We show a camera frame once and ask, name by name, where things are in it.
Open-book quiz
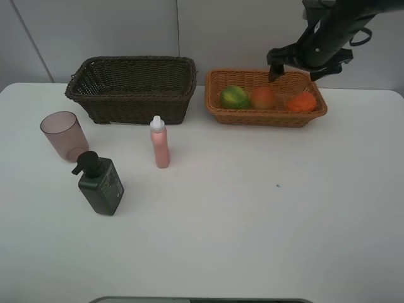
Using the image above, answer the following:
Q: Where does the orange wicker basket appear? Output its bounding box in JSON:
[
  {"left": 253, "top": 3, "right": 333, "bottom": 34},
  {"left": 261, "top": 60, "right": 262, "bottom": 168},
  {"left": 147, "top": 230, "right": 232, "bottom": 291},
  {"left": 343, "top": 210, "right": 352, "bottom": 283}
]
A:
[{"left": 205, "top": 69, "right": 328, "bottom": 128}]

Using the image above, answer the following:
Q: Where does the translucent pink plastic cup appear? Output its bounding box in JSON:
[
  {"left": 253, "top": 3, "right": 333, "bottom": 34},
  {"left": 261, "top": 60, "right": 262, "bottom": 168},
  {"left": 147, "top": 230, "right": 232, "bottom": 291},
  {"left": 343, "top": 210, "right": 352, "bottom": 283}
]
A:
[{"left": 40, "top": 111, "right": 89, "bottom": 162}]

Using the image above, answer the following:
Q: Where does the orange tangerine fruit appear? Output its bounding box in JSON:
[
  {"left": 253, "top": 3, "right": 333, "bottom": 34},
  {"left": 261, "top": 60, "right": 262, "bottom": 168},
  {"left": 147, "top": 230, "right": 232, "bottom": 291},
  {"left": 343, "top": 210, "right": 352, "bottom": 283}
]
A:
[{"left": 287, "top": 92, "right": 317, "bottom": 112}]

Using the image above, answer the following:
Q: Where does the pink bottle white cap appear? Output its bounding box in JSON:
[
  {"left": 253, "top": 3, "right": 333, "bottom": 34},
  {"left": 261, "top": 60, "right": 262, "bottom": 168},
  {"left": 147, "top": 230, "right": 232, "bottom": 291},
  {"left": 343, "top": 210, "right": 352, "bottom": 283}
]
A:
[{"left": 150, "top": 116, "right": 170, "bottom": 169}]

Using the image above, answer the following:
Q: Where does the dark brown wicker basket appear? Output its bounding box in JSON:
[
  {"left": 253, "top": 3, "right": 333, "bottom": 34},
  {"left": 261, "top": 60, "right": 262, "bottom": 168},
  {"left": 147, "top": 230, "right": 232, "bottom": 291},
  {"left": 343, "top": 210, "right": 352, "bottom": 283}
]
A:
[{"left": 65, "top": 56, "right": 197, "bottom": 125}]

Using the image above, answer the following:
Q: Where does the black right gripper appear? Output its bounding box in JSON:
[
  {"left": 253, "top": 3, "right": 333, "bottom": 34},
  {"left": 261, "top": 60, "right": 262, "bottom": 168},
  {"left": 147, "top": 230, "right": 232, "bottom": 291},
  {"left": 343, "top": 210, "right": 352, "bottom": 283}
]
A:
[{"left": 266, "top": 1, "right": 353, "bottom": 82}]

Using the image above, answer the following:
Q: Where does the red yellow peach fruit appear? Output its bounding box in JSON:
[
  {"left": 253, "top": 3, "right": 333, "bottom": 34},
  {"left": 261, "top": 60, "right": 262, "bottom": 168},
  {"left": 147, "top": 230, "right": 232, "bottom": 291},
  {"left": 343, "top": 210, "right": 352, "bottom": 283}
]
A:
[{"left": 251, "top": 86, "right": 276, "bottom": 110}]

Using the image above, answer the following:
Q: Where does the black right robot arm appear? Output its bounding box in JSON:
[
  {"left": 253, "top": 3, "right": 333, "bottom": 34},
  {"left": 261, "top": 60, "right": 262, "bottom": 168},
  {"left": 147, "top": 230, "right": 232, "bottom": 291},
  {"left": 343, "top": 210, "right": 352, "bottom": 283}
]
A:
[{"left": 266, "top": 0, "right": 403, "bottom": 82}]

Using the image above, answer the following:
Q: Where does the dark green pump bottle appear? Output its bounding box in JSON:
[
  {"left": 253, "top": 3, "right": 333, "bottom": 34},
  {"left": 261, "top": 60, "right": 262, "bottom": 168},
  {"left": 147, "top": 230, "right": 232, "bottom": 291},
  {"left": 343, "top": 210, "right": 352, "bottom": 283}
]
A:
[{"left": 72, "top": 151, "right": 124, "bottom": 216}]

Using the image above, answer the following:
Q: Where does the green lime fruit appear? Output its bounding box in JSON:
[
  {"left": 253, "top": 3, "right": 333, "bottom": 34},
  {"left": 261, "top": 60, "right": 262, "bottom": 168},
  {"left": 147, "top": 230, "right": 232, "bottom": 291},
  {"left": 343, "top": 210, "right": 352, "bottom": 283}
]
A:
[{"left": 220, "top": 85, "right": 251, "bottom": 110}]

